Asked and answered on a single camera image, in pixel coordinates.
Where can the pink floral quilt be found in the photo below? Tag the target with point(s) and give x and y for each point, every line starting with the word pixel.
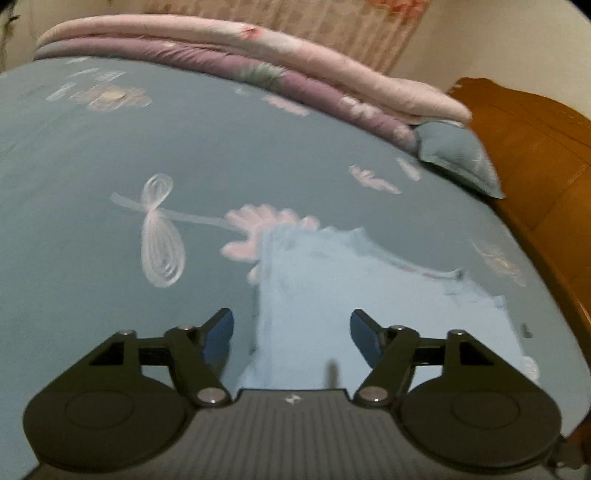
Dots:
pixel 277 50

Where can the purple floral quilt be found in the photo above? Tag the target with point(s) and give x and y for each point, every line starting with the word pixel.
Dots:
pixel 207 62

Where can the light blue printed t-shirt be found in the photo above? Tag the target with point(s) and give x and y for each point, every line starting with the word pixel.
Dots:
pixel 323 286

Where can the patterned pink curtain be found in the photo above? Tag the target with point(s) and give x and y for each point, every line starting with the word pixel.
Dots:
pixel 346 27

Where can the blue floral pillow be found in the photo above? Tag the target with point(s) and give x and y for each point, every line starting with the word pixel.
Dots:
pixel 457 157

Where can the wooden headboard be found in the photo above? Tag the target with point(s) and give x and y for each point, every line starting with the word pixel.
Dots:
pixel 545 175

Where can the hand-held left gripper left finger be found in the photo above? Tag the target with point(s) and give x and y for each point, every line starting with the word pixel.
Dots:
pixel 217 337

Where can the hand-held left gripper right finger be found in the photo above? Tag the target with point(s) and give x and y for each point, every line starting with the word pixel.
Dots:
pixel 367 339

